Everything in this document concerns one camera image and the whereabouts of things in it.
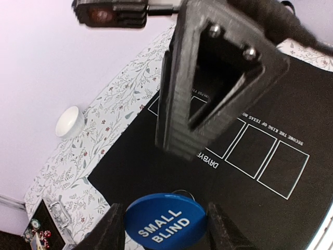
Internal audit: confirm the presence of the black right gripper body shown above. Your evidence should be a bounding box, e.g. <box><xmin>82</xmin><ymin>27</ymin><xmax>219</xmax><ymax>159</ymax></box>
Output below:
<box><xmin>71</xmin><ymin>0</ymin><xmax>180</xmax><ymax>29</ymax></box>

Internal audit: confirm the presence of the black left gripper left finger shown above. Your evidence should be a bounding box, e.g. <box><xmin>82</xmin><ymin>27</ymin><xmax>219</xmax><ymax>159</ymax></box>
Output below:
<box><xmin>75</xmin><ymin>203</ymin><xmax>125</xmax><ymax>250</ymax></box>

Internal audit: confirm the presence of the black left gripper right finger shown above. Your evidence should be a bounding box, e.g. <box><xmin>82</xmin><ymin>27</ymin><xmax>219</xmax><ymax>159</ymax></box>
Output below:
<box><xmin>207</xmin><ymin>202</ymin><xmax>258</xmax><ymax>250</ymax></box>

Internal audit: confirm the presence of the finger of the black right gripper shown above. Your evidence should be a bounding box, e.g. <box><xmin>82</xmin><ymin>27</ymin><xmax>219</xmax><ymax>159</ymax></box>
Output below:
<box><xmin>155</xmin><ymin>1</ymin><xmax>290</xmax><ymax>159</ymax></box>

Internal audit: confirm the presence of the blue small blind button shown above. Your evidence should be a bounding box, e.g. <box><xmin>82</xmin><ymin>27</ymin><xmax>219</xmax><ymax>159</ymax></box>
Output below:
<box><xmin>124</xmin><ymin>193</ymin><xmax>208</xmax><ymax>249</ymax></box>

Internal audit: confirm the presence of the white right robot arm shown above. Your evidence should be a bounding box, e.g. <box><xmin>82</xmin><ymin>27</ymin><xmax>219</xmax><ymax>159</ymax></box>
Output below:
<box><xmin>72</xmin><ymin>1</ymin><xmax>332</xmax><ymax>160</ymax></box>

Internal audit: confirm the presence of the aluminium poker case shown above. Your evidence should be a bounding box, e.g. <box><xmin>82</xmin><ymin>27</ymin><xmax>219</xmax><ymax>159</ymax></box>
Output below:
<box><xmin>22</xmin><ymin>198</ymin><xmax>76</xmax><ymax>250</ymax></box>

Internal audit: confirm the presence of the black poker play mat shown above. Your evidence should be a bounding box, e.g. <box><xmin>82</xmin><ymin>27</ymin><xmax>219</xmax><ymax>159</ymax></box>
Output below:
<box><xmin>88</xmin><ymin>58</ymin><xmax>332</xmax><ymax>249</ymax></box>

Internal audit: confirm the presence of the white ceramic bowl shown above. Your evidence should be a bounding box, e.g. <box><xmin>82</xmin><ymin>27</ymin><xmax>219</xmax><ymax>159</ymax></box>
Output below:
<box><xmin>55</xmin><ymin>106</ymin><xmax>85</xmax><ymax>139</ymax></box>

